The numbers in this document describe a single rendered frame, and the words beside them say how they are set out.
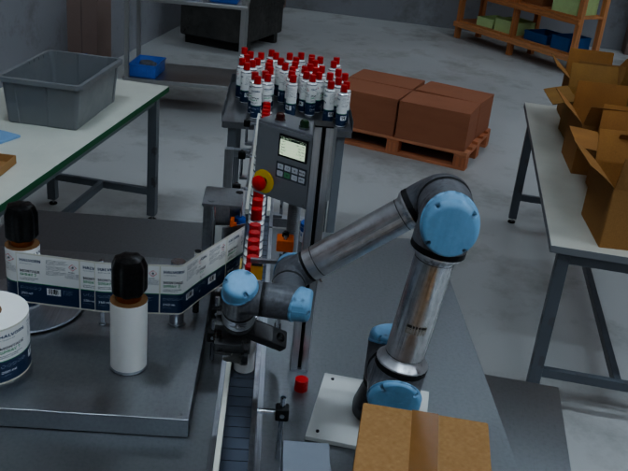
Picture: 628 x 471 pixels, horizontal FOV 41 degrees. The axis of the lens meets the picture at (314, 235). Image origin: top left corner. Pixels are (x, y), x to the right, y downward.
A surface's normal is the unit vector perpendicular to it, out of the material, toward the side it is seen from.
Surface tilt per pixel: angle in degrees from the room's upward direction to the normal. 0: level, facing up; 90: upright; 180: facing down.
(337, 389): 0
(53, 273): 90
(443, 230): 82
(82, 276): 90
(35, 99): 95
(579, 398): 0
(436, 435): 0
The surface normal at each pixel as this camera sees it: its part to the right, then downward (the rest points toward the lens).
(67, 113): -0.13, 0.48
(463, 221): -0.02, 0.29
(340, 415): 0.10, -0.91
